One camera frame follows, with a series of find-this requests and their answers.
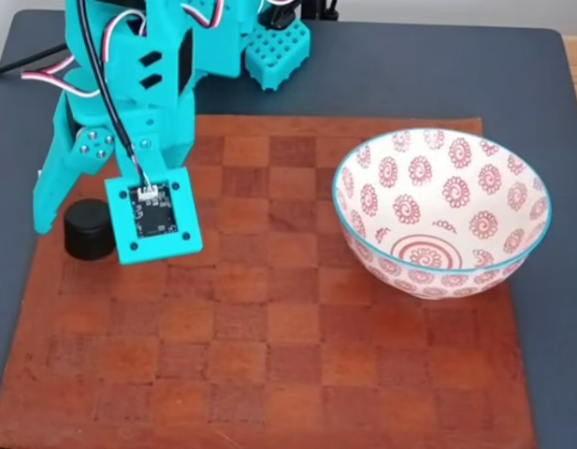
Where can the black cylinder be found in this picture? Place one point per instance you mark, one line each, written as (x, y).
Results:
(84, 229)

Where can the white bowl red flower pattern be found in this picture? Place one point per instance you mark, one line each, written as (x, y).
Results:
(423, 220)

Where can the brown leather chessboard mat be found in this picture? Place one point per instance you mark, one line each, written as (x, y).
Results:
(269, 327)

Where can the teal square camera box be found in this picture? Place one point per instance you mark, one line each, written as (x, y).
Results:
(185, 220)

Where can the black metal post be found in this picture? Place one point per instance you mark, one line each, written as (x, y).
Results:
(323, 9)

